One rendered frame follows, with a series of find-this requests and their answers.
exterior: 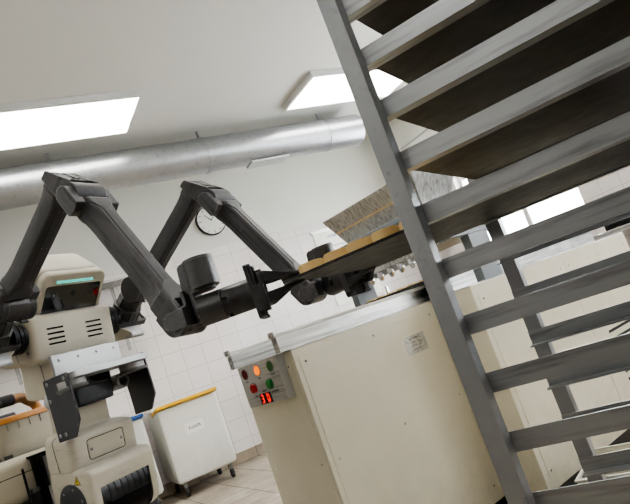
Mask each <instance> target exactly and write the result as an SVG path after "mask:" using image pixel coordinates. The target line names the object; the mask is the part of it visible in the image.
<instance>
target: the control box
mask: <svg viewBox="0 0 630 504"><path fill-rule="evenodd" d="M268 361H269V362H271V364H272V366H273V370H272V371H269V370H268V369H267V366H266V363H267V362H268ZM254 366H257V367H258V368H259V371H260V374H259V375H256V374H255V373H254ZM243 370H244V371H246V373H247V379H246V380H245V379H244V378H243V377H242V371H243ZM238 372H239V375H240V378H241V381H242V384H243V387H244V391H245V394H246V397H247V400H248V403H249V406H250V408H254V407H258V406H261V405H265V404H269V403H273V402H277V401H281V400H285V399H289V398H291V397H294V396H296V393H295V390H294V387H293V385H292V382H291V379H290V376H289V373H288V370H287V367H286V364H285V360H284V357H283V353H279V354H277V355H274V356H271V357H268V358H266V359H263V360H260V361H257V362H255V363H252V364H249V365H246V366H244V367H241V368H238ZM267 379H270V380H271V381H272V383H273V387H272V388H271V389H269V388H267V386H266V380H267ZM251 384H254V385H255V386H256V388H257V392H256V393H252V392H251V391H250V385H251ZM266 393H268V394H269V396H270V399H271V401H270V402H269V401H268V399H269V398H268V397H269V396H268V395H267V394H266ZM261 395H263V396H264V399H265V403H263V402H264V400H263V402H262V399H261ZM263 396H262V398H263ZM267 396H268V397H267ZM270 399H269V400H270Z"/></svg>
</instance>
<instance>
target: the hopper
mask: <svg viewBox="0 0 630 504"><path fill-rule="evenodd" d="M408 174H409V176H410V179H411V181H412V184H413V187H414V189H415V192H416V194H417V197H418V200H419V202H420V205H422V204H424V203H426V202H427V201H429V200H431V199H433V198H436V197H440V196H442V195H444V194H447V193H449V192H451V188H452V182H453V176H448V175H441V174H434V173H427V172H421V171H411V172H409V173H408ZM397 217H399V216H398V213H397V211H396V208H395V206H394V203H393V200H392V198H391V195H390V192H389V190H388V187H387V185H385V186H383V187H381V188H380V189H378V190H376V191H375V192H373V193H371V194H370V195H368V196H366V197H365V198H363V199H361V200H360V201H358V202H356V203H355V204H353V205H351V206H350V207H348V208H346V209H345V210H343V211H341V212H340V213H338V214H336V215H335V216H333V217H331V218H330V219H328V220H326V221H325V222H323V224H324V225H326V226H327V227H328V228H329V229H330V230H332V231H333V232H334V233H335V234H336V235H338V236H339V237H340V238H341V239H342V240H344V241H345V242H346V243H347V244H348V243H350V242H352V241H354V240H356V239H357V238H359V237H361V236H363V235H365V234H367V233H369V232H371V231H373V230H374V229H376V228H378V227H380V226H382V225H384V224H386V223H388V222H390V221H391V220H393V219H395V218H397Z"/></svg>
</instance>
